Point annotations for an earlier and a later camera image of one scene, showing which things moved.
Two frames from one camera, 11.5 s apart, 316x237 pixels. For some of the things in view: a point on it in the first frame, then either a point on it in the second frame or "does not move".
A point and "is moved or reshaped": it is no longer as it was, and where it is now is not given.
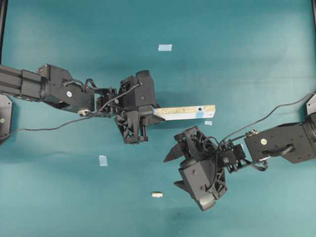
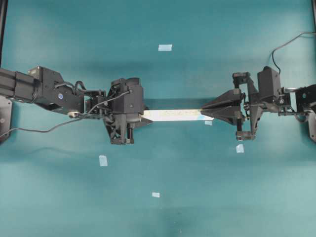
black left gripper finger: (154, 119) -> (145, 120)
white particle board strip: (185, 112) is moved or reshaped
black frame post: (3, 13) does not move
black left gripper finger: (155, 106) -> (145, 108)
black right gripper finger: (177, 151) -> (231, 114)
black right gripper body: (226, 156) -> (256, 106)
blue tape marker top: (165, 47) does not move
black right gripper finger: (181, 184) -> (233, 98)
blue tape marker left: (103, 160) does not move
